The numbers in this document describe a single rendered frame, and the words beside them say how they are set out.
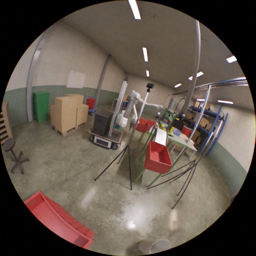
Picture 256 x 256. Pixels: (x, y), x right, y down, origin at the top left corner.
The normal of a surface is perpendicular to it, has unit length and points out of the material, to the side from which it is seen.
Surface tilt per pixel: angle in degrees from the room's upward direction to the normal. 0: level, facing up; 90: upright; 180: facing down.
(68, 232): 0
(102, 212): 0
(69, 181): 0
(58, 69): 90
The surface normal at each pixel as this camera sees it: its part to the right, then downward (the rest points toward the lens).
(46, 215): 0.30, -0.87
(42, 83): 0.92, 0.37
